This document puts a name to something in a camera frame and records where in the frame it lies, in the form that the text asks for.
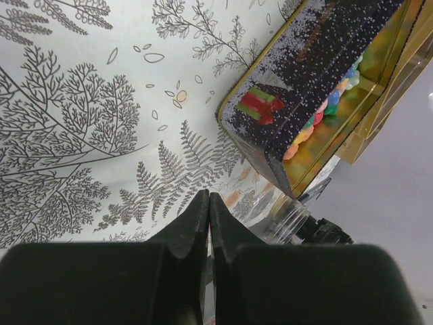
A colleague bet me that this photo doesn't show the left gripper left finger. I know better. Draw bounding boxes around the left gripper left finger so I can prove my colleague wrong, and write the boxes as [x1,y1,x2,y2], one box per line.
[1,190,210,324]

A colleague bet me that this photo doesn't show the dark tin with star candies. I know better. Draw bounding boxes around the dark tin with star candies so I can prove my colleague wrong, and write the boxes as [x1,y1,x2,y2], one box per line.
[218,1,432,197]

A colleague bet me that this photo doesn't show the clear glass jar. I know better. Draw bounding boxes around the clear glass jar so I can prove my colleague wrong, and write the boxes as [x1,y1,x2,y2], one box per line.
[237,192,310,244]

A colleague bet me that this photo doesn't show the floral table mat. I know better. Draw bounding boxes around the floral table mat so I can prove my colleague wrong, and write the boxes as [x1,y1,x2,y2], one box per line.
[1,1,327,253]

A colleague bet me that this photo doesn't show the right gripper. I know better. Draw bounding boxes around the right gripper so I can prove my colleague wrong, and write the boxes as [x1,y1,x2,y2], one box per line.
[297,179,355,245]

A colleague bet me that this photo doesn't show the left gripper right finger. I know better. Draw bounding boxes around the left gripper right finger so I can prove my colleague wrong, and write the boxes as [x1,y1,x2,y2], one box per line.
[209,193,424,324]

